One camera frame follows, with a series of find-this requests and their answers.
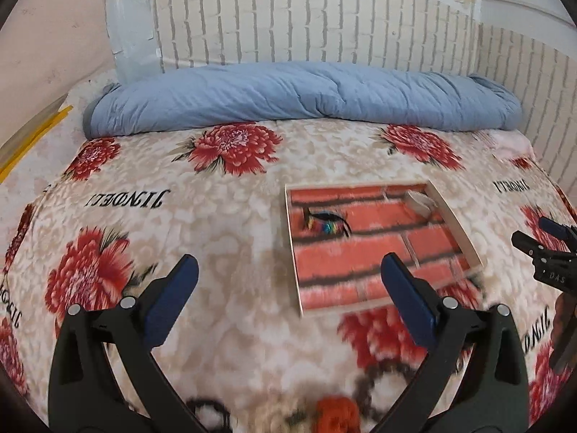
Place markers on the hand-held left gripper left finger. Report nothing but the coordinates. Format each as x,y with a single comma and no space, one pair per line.
176,291

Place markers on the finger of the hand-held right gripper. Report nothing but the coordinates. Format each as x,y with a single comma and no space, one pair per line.
534,248
553,226

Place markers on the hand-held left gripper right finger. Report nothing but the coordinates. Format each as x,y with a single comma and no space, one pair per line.
405,300

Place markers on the brick-patterned white-rimmed tray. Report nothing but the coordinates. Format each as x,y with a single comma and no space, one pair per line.
360,252

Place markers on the black hair clip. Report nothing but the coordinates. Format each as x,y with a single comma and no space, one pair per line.
327,223

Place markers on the grey plastic clip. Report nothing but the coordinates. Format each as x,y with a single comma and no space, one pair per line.
419,200

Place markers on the yellow plastic strip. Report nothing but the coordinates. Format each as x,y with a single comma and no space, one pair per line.
31,142

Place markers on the blue quilt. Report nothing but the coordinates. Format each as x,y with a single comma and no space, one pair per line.
270,94

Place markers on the clear plastic container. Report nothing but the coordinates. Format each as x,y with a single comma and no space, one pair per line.
130,22

